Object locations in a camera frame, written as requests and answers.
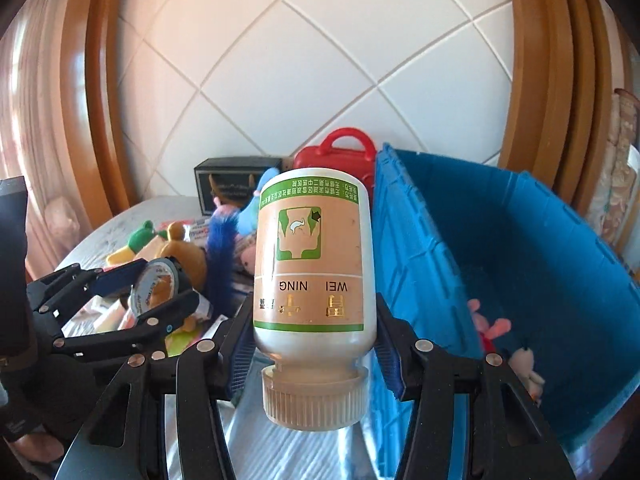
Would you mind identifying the green blue plush pink ears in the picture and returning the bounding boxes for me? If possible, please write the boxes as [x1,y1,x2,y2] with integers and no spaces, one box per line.
[237,205,262,237]

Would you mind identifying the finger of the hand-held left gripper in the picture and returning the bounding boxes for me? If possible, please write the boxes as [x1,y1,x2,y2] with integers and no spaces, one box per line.
[27,260,151,321]
[52,290,201,361]

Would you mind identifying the brown teddy bear plush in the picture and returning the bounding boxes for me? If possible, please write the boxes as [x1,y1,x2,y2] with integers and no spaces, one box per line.
[165,221,208,333]

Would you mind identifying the red toy suitcase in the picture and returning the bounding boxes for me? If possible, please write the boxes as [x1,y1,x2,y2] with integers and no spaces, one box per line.
[292,129,377,196]

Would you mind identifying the green yellow plush toy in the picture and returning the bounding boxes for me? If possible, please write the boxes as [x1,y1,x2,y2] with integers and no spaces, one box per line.
[106,220,158,266]

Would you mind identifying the brown wooden frame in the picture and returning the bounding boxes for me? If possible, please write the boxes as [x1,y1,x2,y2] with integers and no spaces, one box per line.
[499,0,632,221]
[65,0,168,221]

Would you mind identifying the grey cloth covered desktop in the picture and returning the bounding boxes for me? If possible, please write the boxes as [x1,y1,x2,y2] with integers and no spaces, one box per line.
[50,195,401,480]

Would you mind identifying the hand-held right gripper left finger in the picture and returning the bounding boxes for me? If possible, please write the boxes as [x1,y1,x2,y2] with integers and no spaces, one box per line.
[55,305,256,480]

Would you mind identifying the blue fuzzy plush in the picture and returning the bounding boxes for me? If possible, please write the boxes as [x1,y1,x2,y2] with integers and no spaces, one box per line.
[205,210,242,318]

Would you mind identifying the pink pig plush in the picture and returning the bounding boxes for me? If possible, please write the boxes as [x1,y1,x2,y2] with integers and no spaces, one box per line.
[232,235,258,277]

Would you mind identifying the white bottle tan label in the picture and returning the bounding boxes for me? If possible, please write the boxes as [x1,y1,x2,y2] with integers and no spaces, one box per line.
[251,167,376,431]

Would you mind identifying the pink plush toy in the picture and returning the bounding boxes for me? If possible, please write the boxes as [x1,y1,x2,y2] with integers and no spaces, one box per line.
[467,299,512,353]

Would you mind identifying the light sheer curtain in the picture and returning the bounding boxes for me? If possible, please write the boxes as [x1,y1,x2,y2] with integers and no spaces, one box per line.
[0,0,93,281]

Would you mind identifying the black adhesive tape roll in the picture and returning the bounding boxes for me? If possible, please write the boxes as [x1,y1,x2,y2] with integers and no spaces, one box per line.
[127,257,193,318]

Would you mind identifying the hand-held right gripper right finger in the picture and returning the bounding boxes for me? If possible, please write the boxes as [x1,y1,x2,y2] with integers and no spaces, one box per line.
[375,295,571,480]

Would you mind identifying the floral folded quilt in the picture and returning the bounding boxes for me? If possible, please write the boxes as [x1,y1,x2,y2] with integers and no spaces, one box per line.
[585,89,640,281]

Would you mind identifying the black gift box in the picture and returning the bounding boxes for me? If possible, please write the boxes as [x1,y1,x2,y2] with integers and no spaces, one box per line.
[194,156,283,216]

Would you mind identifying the person's left hand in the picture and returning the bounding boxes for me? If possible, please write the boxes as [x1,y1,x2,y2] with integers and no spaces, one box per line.
[14,432,67,465]

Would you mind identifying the white teddy bear yellow ribbon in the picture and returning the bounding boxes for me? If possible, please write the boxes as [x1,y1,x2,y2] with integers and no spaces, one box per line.
[507,345,546,406]

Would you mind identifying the blue plastic crate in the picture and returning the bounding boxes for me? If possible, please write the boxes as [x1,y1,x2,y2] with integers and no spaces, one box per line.
[370,142,640,480]

